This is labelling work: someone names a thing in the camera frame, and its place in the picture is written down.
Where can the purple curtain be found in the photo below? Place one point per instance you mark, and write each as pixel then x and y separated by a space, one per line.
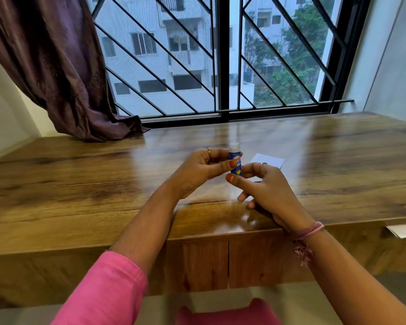
pixel 64 71

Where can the person's right thumb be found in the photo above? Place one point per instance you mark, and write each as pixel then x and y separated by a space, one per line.
pixel 241 183

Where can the pink thread wrist band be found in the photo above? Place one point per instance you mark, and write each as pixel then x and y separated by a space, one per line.
pixel 308 230

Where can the person's left thumb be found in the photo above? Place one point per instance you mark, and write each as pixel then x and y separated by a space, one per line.
pixel 220 168

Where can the white apartment building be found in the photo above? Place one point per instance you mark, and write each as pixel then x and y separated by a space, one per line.
pixel 155 57

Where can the blue and white glue stick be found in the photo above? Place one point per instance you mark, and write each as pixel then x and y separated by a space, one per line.
pixel 236 156

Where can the small white paper sheet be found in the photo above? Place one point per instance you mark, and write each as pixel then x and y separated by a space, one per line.
pixel 274 160

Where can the pink sleeve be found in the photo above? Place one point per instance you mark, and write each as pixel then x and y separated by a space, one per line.
pixel 105 294

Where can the person's right hand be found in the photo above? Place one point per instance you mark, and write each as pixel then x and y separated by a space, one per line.
pixel 274 196

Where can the green trees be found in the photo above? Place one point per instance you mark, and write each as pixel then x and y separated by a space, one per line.
pixel 291 71

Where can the wooden desk drawer front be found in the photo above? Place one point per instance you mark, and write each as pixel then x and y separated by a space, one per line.
pixel 196 263
pixel 264 260

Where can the black window grille frame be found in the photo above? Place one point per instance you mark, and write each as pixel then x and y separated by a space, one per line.
pixel 224 57

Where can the person's left forearm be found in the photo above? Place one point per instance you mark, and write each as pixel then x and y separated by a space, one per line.
pixel 149 230

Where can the pink garment on lap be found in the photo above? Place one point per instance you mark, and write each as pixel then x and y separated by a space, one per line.
pixel 230 314

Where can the person's right forearm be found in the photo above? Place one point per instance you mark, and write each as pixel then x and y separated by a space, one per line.
pixel 348 284

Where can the person's left hand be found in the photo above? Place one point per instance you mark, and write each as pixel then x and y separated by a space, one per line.
pixel 193 172

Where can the white paper slip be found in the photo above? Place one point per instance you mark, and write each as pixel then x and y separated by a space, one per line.
pixel 404 230

